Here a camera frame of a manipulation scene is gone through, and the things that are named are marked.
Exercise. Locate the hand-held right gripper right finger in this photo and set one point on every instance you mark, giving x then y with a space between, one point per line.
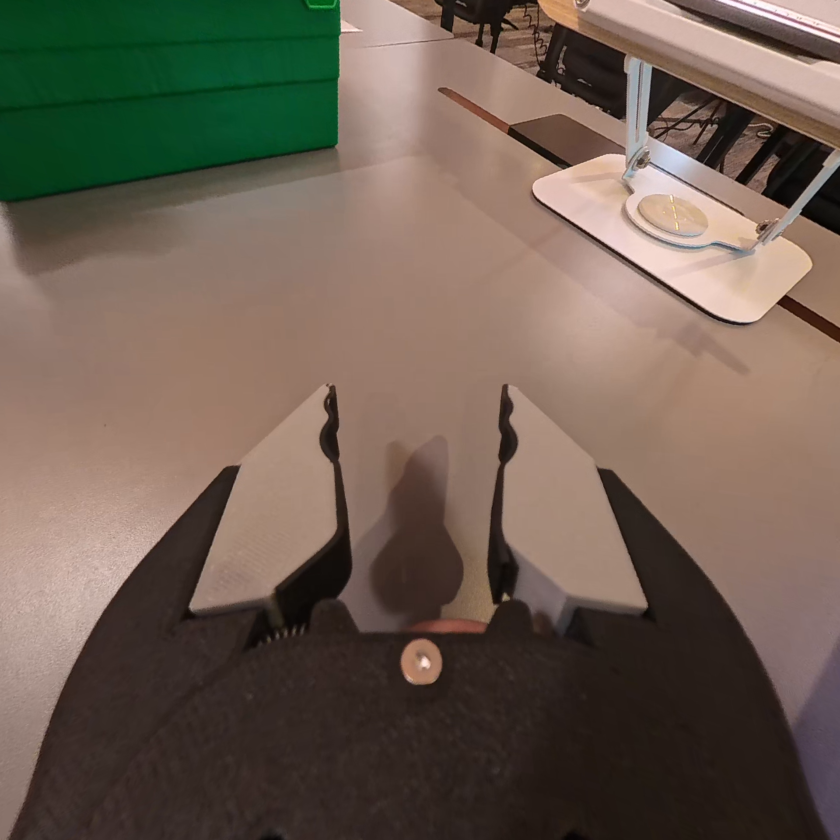
564 525

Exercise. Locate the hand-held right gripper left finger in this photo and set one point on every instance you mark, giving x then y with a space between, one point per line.
275 512

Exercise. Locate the white laptop stand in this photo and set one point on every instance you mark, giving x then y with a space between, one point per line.
656 223

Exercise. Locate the green plastic bin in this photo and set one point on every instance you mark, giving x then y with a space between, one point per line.
164 98

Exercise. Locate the black office chair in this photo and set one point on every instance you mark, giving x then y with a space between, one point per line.
584 65
485 26

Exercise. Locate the white paper sheet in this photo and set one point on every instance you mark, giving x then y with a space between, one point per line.
348 25

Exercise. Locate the silver laptop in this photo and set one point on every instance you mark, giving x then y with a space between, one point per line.
774 16

